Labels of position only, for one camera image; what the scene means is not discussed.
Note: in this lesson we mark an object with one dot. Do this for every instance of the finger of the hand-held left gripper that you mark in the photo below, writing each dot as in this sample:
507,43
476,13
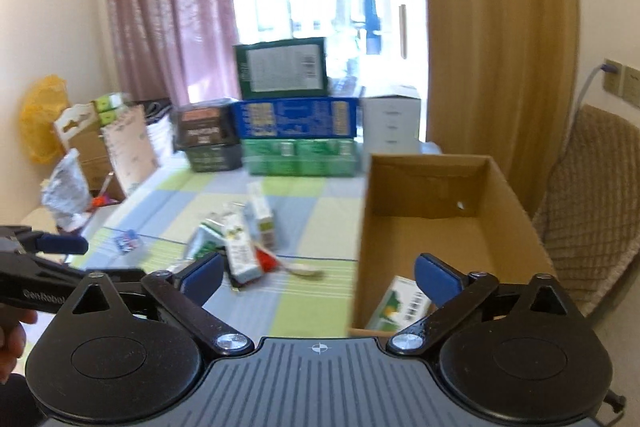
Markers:
62,243

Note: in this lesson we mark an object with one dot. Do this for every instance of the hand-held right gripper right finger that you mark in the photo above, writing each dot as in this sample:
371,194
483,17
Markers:
436,279

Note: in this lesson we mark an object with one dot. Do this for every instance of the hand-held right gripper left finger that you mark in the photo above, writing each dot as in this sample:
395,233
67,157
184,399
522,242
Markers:
202,276

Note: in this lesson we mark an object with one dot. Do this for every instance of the red candy packet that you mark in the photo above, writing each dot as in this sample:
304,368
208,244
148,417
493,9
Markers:
266,260

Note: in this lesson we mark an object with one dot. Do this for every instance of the cream plastic spoon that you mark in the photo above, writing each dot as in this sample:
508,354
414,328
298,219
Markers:
306,270

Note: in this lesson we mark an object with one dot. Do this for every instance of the person's left hand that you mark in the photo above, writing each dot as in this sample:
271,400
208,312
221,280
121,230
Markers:
10,342

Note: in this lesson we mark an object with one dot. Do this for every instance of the silver foil bag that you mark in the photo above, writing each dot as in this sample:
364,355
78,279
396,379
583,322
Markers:
65,192

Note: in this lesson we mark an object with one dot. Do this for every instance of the small blue white packet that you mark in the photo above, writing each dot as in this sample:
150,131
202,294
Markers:
127,242

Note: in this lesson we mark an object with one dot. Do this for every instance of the brown cardboard box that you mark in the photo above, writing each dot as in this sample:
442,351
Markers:
87,147

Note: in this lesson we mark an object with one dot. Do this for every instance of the pink printed paper bag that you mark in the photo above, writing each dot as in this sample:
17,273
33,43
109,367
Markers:
131,149

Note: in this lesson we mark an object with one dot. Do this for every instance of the yellow plastic bag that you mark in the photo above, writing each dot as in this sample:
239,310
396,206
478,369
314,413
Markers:
42,117

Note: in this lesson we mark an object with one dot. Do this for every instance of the small green white boxes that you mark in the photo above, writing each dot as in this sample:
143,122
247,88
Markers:
111,108

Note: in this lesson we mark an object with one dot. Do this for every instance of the dark brown box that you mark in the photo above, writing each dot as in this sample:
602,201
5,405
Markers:
205,127

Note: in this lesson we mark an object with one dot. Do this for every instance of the green shrink-wrapped drink pack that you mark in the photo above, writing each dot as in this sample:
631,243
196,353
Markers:
300,157

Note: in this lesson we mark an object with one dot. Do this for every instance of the white cardboard box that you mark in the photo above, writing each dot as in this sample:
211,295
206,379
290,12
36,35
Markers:
391,123

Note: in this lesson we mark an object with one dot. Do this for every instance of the black white striped bag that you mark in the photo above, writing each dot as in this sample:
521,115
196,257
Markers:
156,108

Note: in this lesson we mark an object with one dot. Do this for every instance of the chair with beige cover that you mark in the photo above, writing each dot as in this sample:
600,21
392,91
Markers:
590,207

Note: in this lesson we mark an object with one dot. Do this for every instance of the blue milk carton case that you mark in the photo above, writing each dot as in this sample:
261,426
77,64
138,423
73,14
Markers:
297,118

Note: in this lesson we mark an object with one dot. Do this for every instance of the green milk carton case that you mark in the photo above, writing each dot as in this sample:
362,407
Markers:
280,68

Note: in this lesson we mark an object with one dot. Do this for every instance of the wooden sliding door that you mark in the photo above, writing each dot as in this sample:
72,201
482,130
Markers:
500,32

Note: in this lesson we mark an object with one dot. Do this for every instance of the pink curtain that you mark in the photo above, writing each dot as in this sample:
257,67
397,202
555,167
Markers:
170,7

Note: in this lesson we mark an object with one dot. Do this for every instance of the beige wall socket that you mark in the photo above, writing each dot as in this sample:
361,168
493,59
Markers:
632,88
614,78

